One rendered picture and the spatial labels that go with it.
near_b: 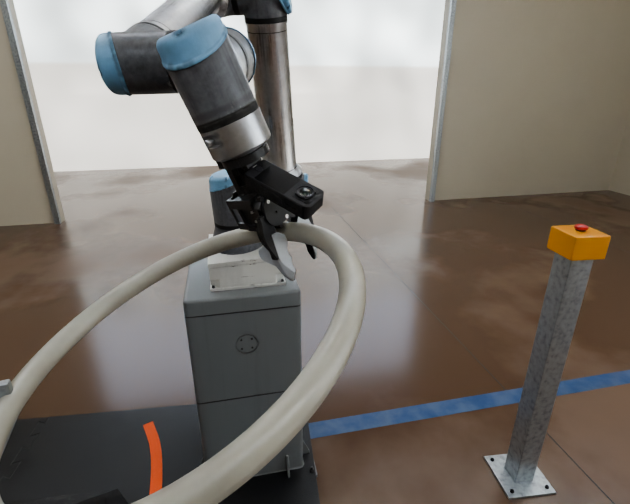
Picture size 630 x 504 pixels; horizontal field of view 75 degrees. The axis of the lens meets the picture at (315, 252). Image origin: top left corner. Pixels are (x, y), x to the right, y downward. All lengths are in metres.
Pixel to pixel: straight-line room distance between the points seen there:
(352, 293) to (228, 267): 1.03
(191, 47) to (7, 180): 5.36
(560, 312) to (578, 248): 0.24
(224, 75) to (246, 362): 1.16
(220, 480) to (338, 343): 0.14
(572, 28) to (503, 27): 1.03
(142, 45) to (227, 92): 0.20
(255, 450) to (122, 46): 0.59
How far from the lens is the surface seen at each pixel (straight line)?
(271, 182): 0.58
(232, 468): 0.34
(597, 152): 7.68
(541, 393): 1.79
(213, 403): 1.66
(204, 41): 0.56
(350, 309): 0.40
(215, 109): 0.56
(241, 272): 1.43
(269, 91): 1.26
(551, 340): 1.66
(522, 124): 6.70
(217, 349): 1.51
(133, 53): 0.72
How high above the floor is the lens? 1.50
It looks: 22 degrees down
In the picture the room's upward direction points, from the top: straight up
